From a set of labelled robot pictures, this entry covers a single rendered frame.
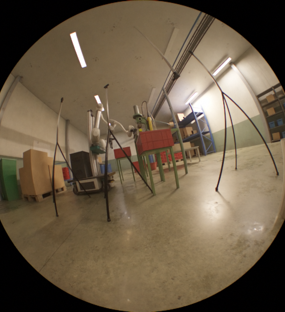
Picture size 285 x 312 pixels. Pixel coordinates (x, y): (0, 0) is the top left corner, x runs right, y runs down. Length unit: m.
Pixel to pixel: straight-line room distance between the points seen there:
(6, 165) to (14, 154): 1.10
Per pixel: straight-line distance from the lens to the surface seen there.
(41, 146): 5.33
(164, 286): 0.44
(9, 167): 3.51
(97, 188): 1.80
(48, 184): 2.61
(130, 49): 4.11
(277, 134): 5.15
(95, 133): 1.64
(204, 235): 0.57
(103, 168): 9.63
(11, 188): 3.52
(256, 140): 5.71
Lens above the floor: 0.42
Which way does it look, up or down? 3 degrees up
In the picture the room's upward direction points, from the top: 11 degrees counter-clockwise
